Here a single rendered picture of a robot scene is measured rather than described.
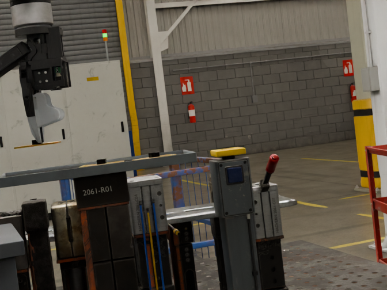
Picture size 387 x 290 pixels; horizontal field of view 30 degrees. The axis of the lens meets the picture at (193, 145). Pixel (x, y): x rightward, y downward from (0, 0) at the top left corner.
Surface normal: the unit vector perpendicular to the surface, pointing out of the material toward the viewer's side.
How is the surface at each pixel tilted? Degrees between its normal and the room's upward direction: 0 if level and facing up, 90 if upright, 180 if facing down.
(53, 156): 90
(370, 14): 90
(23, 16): 90
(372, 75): 90
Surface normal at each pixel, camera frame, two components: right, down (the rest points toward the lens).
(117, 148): 0.33, 0.01
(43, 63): -0.01, 0.05
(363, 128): -0.93, 0.13
